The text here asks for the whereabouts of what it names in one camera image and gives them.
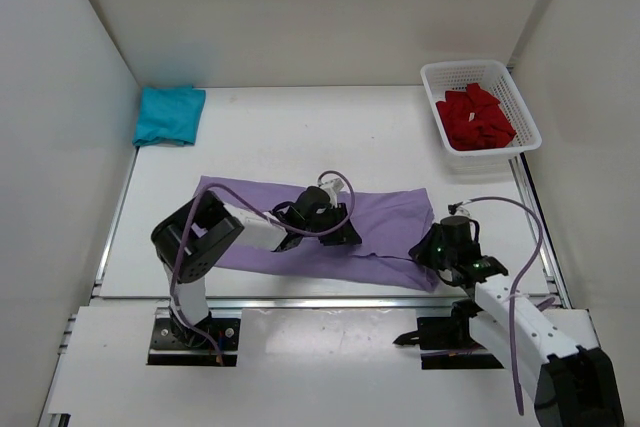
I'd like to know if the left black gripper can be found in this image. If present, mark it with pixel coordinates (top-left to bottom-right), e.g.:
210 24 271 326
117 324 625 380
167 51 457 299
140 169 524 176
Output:
301 201 361 244

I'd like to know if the lilac t shirt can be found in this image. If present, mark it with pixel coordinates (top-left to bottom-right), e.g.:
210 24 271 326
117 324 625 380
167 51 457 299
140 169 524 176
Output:
218 188 439 292

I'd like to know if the red t shirt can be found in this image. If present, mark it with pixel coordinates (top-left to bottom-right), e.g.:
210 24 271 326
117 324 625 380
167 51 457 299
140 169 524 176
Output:
436 83 516 152

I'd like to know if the teal t shirt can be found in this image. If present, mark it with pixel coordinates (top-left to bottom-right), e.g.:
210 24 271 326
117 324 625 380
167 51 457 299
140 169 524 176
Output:
132 85 206 147

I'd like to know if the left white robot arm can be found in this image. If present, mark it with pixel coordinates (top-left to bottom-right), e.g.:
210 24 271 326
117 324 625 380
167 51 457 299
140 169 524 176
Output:
151 178 362 347

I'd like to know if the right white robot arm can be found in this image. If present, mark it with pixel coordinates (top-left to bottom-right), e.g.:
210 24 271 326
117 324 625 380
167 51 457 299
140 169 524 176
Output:
409 215 625 426

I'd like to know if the white plastic basket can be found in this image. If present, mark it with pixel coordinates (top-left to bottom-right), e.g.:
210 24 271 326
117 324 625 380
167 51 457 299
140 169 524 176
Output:
420 59 542 170

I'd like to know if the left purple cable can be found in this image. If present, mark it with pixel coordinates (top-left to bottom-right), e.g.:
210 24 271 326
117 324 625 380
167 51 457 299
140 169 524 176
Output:
169 170 357 363

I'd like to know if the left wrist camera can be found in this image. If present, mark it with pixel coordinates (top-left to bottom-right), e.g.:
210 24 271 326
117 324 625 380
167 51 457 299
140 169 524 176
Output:
318 178 345 198

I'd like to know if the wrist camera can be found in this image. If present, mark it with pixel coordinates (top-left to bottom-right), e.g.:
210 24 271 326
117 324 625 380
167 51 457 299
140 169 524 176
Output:
318 178 345 198
447 202 472 218

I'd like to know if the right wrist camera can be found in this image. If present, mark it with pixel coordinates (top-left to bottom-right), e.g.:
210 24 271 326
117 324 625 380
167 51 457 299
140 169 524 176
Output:
447 202 472 218

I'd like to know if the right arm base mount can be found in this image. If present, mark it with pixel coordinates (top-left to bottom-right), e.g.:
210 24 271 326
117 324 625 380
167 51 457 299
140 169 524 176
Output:
393 300 503 370

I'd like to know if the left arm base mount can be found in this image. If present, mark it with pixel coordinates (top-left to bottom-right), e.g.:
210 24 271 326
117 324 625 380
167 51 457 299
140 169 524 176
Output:
147 309 241 367

